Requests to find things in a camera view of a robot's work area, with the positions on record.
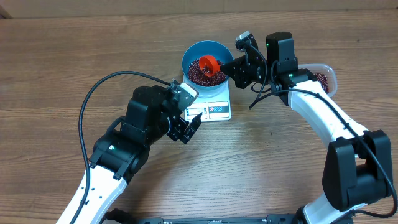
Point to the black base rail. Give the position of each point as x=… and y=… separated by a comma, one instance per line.
x=118, y=216

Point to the red measuring scoop blue handle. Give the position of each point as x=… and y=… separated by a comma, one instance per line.
x=209, y=65

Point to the blue plastic bowl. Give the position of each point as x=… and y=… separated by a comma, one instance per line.
x=206, y=47

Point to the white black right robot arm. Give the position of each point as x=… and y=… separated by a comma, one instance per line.
x=358, y=166

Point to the red beans in bowl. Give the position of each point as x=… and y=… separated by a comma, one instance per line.
x=200, y=76

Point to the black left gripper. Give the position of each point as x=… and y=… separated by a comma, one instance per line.
x=180, y=124

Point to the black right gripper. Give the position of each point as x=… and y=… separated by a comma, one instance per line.
x=236, y=74

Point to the clear container of red beans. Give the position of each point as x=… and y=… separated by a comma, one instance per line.
x=326, y=76

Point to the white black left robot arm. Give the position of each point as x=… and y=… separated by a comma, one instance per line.
x=152, y=112

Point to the white digital kitchen scale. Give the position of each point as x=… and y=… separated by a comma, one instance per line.
x=213, y=102

